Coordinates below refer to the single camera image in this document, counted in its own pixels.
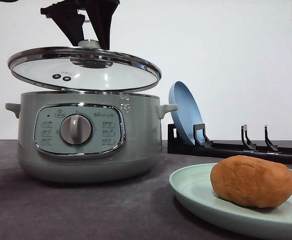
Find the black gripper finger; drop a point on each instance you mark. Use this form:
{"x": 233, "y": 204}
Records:
{"x": 100, "y": 14}
{"x": 67, "y": 18}

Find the glass steamer lid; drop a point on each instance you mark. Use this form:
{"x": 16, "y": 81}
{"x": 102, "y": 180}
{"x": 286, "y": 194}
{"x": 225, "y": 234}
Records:
{"x": 87, "y": 67}

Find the green plate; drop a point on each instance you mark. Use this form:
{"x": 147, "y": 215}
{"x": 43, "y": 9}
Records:
{"x": 192, "y": 188}

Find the brown potato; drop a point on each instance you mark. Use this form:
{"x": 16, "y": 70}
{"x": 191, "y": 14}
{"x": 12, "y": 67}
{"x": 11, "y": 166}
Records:
{"x": 252, "y": 181}

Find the green electric steamer pot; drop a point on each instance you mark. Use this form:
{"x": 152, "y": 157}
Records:
{"x": 89, "y": 137}

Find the blue plate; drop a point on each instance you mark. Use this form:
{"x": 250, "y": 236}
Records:
{"x": 188, "y": 110}

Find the black plate rack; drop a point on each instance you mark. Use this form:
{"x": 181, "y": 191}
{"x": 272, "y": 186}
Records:
{"x": 202, "y": 146}

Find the dark grey table mat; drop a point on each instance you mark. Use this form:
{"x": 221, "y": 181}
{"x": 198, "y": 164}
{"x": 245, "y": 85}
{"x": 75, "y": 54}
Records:
{"x": 32, "y": 208}

